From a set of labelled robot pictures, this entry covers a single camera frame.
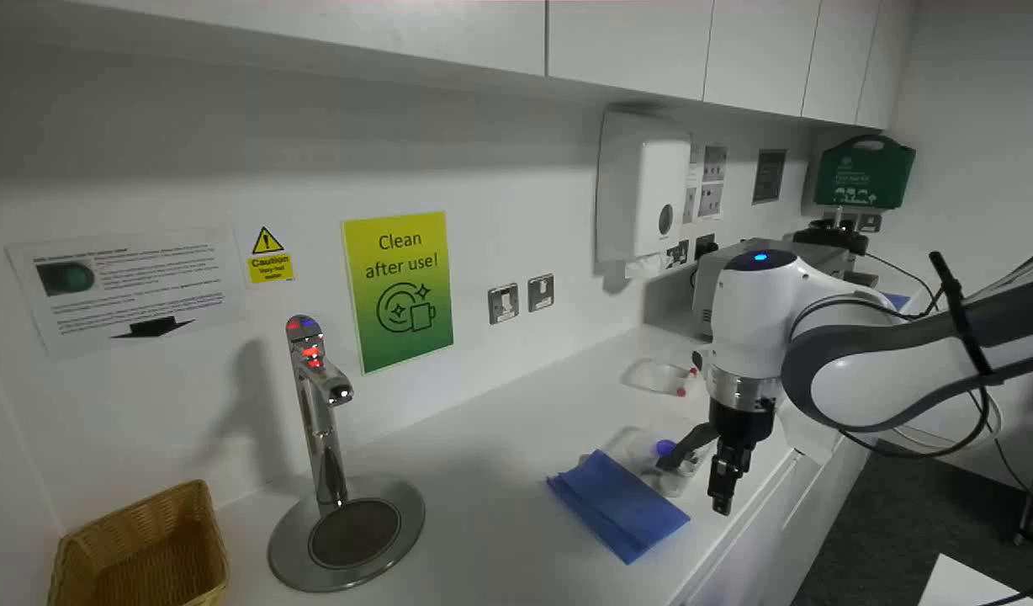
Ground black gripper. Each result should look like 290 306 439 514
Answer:
709 378 779 514

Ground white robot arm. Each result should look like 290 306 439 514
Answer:
702 244 1033 514

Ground clear plastic container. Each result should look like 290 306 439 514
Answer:
604 429 700 495

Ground blue cloth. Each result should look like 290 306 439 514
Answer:
548 451 690 561

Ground small clear plastic bag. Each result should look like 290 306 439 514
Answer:
623 356 696 398

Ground green first aid box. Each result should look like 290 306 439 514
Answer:
815 134 915 207

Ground white paper towel dispenser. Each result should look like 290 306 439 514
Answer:
597 111 690 268

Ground green clean after use poster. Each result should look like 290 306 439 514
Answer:
342 213 456 375

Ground round metal drain plate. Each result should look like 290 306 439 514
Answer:
265 473 426 593

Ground chrome tap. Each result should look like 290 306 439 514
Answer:
287 313 354 513

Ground white overhead cabinets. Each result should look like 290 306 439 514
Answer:
86 0 919 128

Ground yellow warning sticker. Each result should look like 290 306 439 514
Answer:
246 227 296 283

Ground yellow basket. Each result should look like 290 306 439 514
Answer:
46 482 228 606

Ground white instruction sign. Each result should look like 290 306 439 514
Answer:
7 230 241 356

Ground right wall socket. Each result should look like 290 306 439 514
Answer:
530 273 557 313

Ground wall socket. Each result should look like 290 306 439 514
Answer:
530 273 557 313
488 283 520 322

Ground left wall socket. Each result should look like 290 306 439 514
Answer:
488 283 520 322

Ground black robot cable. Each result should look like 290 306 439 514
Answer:
781 248 1033 464

